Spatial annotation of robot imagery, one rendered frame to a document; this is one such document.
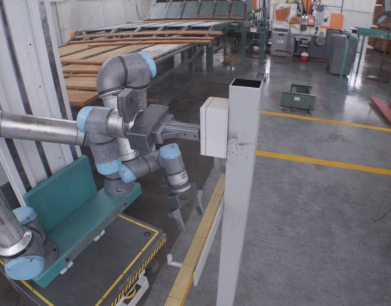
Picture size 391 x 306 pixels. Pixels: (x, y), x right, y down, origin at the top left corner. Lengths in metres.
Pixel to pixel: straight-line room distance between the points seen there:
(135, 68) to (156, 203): 1.39
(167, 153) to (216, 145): 0.45
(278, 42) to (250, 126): 8.31
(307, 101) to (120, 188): 3.35
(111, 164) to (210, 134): 0.31
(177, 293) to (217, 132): 0.32
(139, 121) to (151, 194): 1.69
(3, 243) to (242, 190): 0.67
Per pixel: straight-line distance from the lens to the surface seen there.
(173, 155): 0.99
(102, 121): 0.67
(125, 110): 0.61
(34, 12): 1.09
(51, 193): 1.17
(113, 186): 1.27
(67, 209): 1.26
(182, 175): 1.01
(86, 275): 1.43
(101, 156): 0.73
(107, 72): 1.00
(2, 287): 2.06
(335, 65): 7.15
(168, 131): 0.60
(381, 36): 9.69
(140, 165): 1.04
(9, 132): 0.82
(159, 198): 2.23
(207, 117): 0.54
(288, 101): 4.14
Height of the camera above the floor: 1.45
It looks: 31 degrees down
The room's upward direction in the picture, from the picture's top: 1 degrees counter-clockwise
